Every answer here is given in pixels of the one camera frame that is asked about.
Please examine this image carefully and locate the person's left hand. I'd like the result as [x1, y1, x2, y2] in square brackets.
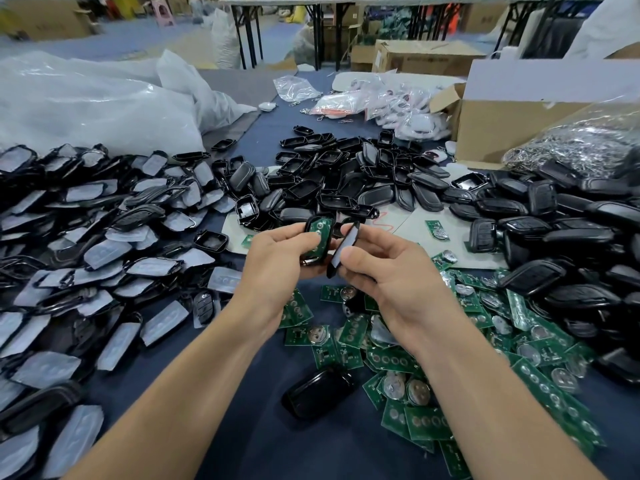
[235, 223, 336, 331]

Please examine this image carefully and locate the person's right hand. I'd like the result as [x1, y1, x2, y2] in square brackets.
[338, 223, 466, 351]

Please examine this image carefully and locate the small green circuit board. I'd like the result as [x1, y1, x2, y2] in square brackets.
[308, 219, 333, 261]

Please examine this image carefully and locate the film-covered black shell cover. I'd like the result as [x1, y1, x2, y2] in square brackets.
[327, 221, 361, 278]

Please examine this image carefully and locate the pile of black shell halves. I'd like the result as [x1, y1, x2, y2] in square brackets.
[225, 125, 491, 236]

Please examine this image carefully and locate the lone glossy black shell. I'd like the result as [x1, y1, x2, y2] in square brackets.
[281, 367, 356, 423]

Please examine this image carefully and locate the pile of green circuit boards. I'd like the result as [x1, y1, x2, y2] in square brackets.
[240, 219, 606, 480]

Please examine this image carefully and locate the pile of assembled black fobs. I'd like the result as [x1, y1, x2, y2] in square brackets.
[465, 159, 640, 386]

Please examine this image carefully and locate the pile of shells with pads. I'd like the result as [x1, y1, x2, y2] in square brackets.
[0, 143, 246, 480]

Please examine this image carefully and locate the person's left forearm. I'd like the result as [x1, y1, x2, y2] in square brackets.
[65, 309, 276, 480]

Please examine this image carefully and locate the person's right forearm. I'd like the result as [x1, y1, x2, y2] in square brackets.
[420, 315, 611, 480]

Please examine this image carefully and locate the clear plastic film piece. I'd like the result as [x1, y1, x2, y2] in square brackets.
[367, 315, 399, 348]

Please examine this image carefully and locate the black rubber button pad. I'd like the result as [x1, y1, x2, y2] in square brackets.
[343, 287, 369, 316]

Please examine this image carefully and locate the clear bag with red label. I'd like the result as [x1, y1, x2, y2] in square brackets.
[305, 89, 366, 117]

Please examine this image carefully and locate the heap of clear parts bags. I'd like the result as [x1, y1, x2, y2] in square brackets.
[365, 77, 453, 143]

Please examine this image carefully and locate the small crumpled clear plastic bag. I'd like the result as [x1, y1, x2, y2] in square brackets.
[273, 75, 323, 105]

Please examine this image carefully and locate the large open cardboard box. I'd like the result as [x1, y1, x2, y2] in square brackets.
[430, 59, 640, 168]

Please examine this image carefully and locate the clear bag of metal parts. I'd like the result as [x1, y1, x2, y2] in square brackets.
[503, 105, 640, 179]

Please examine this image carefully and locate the brown cardboard box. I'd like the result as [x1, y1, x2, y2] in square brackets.
[372, 39, 486, 78]

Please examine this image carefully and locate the white sack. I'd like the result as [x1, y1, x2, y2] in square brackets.
[208, 7, 243, 70]

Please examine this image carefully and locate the large white plastic bag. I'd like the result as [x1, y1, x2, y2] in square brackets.
[0, 49, 258, 156]

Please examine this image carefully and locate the pink plastic stool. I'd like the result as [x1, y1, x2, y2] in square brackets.
[150, 0, 174, 26]

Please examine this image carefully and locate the long white table top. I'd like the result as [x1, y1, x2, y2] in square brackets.
[220, 0, 581, 9]

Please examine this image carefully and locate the tan cardboard box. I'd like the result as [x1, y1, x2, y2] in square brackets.
[5, 0, 96, 41]

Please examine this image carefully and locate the black metal table frame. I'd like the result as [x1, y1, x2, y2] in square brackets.
[225, 3, 351, 71]

